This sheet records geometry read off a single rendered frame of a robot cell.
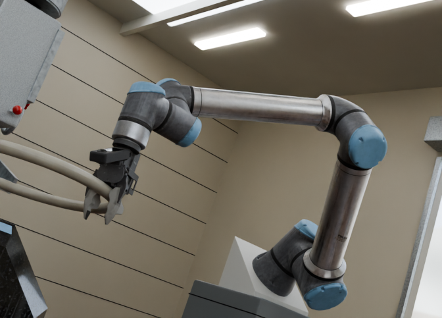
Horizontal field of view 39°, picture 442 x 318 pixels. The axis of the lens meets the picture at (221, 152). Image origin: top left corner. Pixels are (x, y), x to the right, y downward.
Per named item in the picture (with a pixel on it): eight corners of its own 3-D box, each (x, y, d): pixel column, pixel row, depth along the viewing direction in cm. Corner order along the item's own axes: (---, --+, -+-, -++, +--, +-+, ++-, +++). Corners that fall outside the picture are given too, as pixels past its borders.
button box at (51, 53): (18, 101, 219) (50, 31, 227) (25, 104, 221) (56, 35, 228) (27, 99, 213) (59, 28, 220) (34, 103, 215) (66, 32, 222)
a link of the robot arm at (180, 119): (198, 109, 173) (164, 88, 167) (208, 132, 164) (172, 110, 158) (178, 133, 176) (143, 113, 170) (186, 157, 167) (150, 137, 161)
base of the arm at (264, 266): (274, 261, 253) (290, 245, 249) (296, 299, 241) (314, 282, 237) (245, 254, 240) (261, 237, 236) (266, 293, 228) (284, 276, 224)
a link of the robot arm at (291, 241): (294, 252, 247) (324, 223, 241) (309, 284, 234) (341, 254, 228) (268, 239, 239) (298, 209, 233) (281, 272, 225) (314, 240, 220)
